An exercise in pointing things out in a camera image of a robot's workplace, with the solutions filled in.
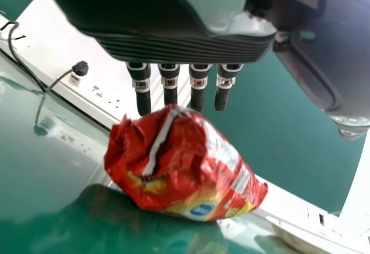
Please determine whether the red biscuit packet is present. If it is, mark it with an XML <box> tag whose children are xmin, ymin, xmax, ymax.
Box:
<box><xmin>103</xmin><ymin>103</ymin><xmax>269</xmax><ymax>223</ymax></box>

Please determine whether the black plug with cable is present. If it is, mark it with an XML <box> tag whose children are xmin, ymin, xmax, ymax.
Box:
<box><xmin>7</xmin><ymin>21</ymin><xmax>90</xmax><ymax>93</ymax></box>

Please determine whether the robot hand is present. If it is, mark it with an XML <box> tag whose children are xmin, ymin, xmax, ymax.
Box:
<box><xmin>42</xmin><ymin>0</ymin><xmax>370</xmax><ymax>141</ymax></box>

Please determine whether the white socket strip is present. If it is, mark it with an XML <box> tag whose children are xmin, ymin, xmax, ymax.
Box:
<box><xmin>0</xmin><ymin>13</ymin><xmax>124</xmax><ymax>130</ymax></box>

